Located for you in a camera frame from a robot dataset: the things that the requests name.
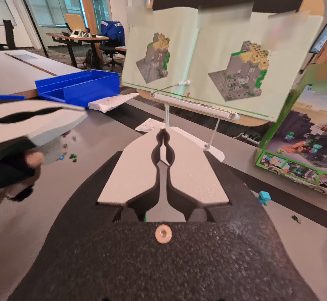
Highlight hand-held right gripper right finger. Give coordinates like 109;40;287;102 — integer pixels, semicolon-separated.
163;128;230;208

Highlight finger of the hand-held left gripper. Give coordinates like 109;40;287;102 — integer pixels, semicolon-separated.
0;109;89;165
0;100;86;124

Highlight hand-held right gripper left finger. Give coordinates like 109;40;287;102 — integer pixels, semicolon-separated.
97;128;165;207

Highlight grey desk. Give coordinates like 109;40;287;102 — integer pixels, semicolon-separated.
0;97;327;301

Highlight wooden background desk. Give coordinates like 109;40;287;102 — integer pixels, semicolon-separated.
46;32;110;69

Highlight person's left hand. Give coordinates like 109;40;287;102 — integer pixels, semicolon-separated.
25;151;45;170

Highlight white table with wood edge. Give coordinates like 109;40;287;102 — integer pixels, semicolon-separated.
0;50;92;100

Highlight scattered small brick pieces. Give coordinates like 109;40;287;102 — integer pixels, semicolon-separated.
61;134;78;164

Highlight white paper slip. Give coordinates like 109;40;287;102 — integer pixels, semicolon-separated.
135;118;164;132

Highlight white power strip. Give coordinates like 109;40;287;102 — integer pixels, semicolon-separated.
235;132;264;146

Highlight white crumpled bag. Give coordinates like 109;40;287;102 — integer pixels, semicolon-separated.
88;93;139;113

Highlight white book stand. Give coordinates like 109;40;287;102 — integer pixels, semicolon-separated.
136;0;325;164

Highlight cyan toy minifigure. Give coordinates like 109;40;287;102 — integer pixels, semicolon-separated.
258;191;272;206

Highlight black stand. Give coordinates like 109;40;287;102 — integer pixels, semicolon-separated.
3;20;16;50

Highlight yellow chair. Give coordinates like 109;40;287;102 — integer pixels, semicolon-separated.
64;14;90;36

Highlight black office chair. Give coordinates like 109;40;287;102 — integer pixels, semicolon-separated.
98;20;127;72

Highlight green toy set box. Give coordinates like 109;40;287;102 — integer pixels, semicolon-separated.
255;62;327;195

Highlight blue jacket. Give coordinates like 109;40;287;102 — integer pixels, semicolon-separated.
100;20;126;47

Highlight wooden pillar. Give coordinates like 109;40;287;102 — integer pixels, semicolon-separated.
76;0;99;36

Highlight pale green instruction booklet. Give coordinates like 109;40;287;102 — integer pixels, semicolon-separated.
122;7;325;123

